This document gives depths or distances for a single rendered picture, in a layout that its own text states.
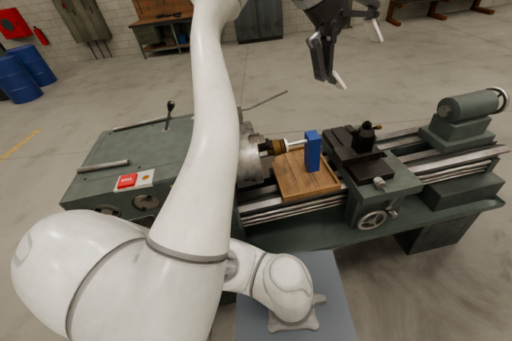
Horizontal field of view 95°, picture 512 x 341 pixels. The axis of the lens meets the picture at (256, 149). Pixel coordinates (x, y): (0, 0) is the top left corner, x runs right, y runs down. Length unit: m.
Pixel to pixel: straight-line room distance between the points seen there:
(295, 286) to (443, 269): 1.57
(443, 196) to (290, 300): 1.13
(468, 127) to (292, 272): 1.23
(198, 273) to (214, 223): 0.05
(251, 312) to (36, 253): 0.86
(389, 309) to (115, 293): 1.82
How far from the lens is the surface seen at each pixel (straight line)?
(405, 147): 1.67
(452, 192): 1.73
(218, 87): 0.33
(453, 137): 1.65
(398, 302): 2.03
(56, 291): 0.38
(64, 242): 0.40
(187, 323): 0.30
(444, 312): 2.11
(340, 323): 1.12
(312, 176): 1.30
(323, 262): 1.19
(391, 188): 1.27
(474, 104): 1.62
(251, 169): 1.03
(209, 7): 0.49
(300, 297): 0.84
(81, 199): 1.04
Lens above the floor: 1.83
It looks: 39 degrees down
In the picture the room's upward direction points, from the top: 9 degrees counter-clockwise
